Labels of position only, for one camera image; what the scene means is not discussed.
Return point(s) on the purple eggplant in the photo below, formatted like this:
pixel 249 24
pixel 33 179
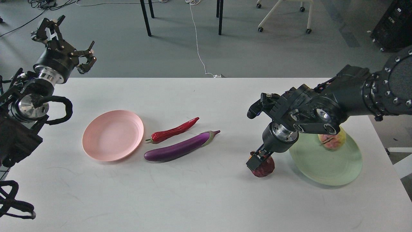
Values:
pixel 180 149

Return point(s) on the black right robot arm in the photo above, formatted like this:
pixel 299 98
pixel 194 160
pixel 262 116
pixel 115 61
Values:
pixel 353 91

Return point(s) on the pink plate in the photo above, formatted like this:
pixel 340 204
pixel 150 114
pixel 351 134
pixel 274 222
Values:
pixel 113 135

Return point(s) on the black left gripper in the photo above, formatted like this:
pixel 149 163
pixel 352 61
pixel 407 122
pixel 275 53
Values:
pixel 56 56

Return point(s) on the black equipment case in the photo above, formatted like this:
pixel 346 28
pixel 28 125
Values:
pixel 393 32

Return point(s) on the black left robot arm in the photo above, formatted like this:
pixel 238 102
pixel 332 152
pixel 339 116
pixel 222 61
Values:
pixel 29 104

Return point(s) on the yellow pink custard apple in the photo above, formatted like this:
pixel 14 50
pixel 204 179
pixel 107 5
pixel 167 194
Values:
pixel 333 142

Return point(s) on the red chili pepper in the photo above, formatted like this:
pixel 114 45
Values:
pixel 160 136

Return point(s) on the red pomegranate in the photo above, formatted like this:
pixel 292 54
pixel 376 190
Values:
pixel 265 168

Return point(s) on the white rolling chair base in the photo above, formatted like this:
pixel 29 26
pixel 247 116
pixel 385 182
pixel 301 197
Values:
pixel 305 6

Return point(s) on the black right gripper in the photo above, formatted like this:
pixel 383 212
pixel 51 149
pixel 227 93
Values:
pixel 276 138

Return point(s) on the black table legs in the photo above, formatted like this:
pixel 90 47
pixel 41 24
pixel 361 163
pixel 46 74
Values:
pixel 219 15

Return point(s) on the green plate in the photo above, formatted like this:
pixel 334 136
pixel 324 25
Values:
pixel 324 166

